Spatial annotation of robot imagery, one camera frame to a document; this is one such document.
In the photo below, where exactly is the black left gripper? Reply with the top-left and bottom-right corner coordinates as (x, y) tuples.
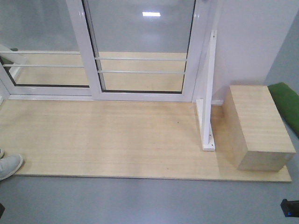
(0, 203), (5, 217)

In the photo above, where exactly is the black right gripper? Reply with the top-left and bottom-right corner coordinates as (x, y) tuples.
(280, 199), (299, 217)

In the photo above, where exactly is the white sliding glass door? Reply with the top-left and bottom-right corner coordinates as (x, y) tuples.
(66, 0), (213, 102)

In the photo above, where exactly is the grey sneaker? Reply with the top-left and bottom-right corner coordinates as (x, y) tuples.
(0, 154), (23, 181)

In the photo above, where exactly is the light wooden box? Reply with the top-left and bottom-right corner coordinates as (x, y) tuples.
(222, 85), (296, 172)

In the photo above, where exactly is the green cushion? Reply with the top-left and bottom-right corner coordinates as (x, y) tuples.
(268, 82), (299, 137)

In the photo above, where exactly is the white wooden support brace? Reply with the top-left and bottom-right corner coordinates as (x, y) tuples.
(196, 30), (217, 151)

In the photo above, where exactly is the light plywood floor platform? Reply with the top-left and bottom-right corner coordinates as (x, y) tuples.
(0, 99), (292, 182)

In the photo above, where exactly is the white fixed glass panel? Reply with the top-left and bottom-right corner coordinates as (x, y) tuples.
(0, 0), (99, 98)

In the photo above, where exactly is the white door frame post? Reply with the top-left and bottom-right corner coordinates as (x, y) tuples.
(192, 0), (225, 104)

